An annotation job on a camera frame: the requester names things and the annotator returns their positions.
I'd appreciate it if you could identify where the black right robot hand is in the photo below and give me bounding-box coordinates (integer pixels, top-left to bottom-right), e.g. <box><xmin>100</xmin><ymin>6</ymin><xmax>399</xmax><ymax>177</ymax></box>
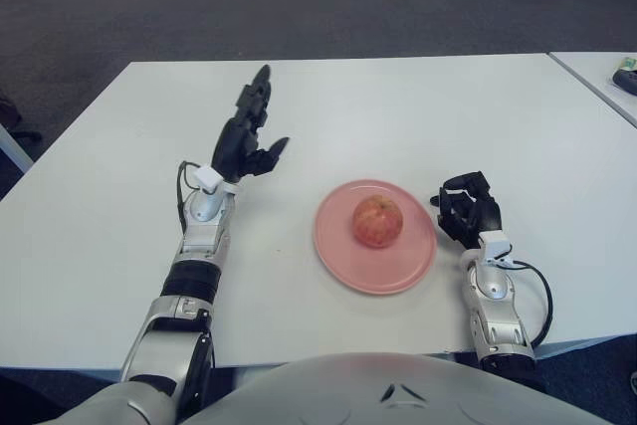
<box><xmin>428</xmin><ymin>170</ymin><xmax>503</xmax><ymax>250</ymax></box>

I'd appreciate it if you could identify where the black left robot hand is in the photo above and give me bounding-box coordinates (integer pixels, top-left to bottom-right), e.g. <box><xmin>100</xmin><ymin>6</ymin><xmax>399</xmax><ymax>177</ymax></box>
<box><xmin>211</xmin><ymin>65</ymin><xmax>291</xmax><ymax>183</ymax></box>

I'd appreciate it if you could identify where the dark chair base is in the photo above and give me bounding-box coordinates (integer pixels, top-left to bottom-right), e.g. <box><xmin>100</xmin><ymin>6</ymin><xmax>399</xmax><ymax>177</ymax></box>
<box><xmin>0</xmin><ymin>91</ymin><xmax>42</xmax><ymax>143</ymax></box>

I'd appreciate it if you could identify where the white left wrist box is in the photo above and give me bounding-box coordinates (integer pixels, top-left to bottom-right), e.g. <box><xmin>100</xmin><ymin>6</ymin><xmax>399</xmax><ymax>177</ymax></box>
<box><xmin>192</xmin><ymin>164</ymin><xmax>224</xmax><ymax>195</ymax></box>

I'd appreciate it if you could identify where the grey robot torso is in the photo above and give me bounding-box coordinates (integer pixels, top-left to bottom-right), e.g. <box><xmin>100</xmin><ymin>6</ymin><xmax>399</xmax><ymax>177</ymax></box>
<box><xmin>178</xmin><ymin>352</ymin><xmax>613</xmax><ymax>425</ymax></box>

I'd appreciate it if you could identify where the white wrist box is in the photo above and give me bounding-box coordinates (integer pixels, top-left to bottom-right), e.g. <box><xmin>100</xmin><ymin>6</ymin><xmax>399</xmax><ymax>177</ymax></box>
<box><xmin>192</xmin><ymin>164</ymin><xmax>224</xmax><ymax>195</ymax></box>
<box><xmin>478</xmin><ymin>230</ymin><xmax>514</xmax><ymax>267</ymax></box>

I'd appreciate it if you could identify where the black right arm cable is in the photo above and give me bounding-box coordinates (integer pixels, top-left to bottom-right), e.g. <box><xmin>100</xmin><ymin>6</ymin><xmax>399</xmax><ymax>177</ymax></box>
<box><xmin>510</xmin><ymin>260</ymin><xmax>553</xmax><ymax>346</ymax></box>

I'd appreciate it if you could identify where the black handheld controller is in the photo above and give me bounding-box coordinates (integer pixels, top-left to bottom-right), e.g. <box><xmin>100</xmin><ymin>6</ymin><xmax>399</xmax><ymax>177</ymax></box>
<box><xmin>610</xmin><ymin>69</ymin><xmax>637</xmax><ymax>96</ymax></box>

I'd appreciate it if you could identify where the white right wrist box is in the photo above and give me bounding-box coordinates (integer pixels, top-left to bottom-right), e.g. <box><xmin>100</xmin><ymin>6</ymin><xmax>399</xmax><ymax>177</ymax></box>
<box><xmin>478</xmin><ymin>230</ymin><xmax>514</xmax><ymax>267</ymax></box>

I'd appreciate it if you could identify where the red apple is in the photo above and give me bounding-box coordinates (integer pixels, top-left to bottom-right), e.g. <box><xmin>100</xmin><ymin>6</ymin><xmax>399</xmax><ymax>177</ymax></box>
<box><xmin>352</xmin><ymin>195</ymin><xmax>404</xmax><ymax>250</ymax></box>

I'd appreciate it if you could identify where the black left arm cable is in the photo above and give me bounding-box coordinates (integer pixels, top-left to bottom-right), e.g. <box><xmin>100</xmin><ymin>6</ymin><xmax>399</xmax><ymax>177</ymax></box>
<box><xmin>174</xmin><ymin>160</ymin><xmax>200</xmax><ymax>227</ymax></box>

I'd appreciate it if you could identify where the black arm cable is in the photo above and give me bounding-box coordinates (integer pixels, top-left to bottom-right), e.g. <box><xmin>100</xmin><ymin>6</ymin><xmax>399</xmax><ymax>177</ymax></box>
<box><xmin>510</xmin><ymin>260</ymin><xmax>553</xmax><ymax>346</ymax></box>
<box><xmin>174</xmin><ymin>160</ymin><xmax>200</xmax><ymax>227</ymax></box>

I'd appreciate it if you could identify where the pink round plate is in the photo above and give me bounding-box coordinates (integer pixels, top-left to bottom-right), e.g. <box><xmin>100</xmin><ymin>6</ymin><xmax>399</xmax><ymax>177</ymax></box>
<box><xmin>313</xmin><ymin>179</ymin><xmax>438</xmax><ymax>296</ymax></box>

